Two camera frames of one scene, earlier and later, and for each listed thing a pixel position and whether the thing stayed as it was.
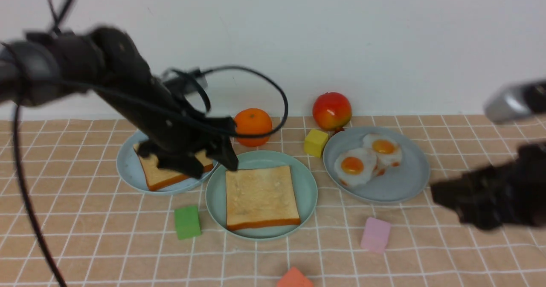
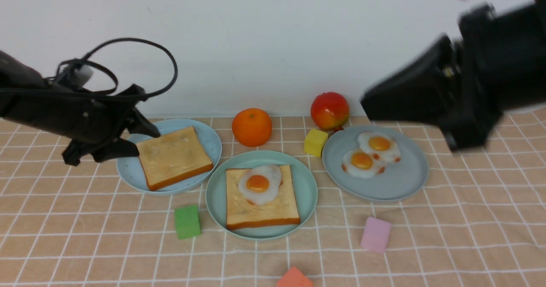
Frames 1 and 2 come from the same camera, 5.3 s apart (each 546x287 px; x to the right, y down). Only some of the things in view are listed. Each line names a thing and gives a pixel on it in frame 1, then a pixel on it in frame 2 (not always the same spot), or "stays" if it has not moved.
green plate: x=305 y=188 stays
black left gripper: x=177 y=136 -> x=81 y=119
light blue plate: x=130 y=169 stays
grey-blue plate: x=403 y=183 stays
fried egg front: x=355 y=166 -> x=260 y=184
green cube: x=187 y=221 stays
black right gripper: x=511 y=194 -> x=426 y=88
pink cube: x=376 y=235 stays
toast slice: x=259 y=197 stays
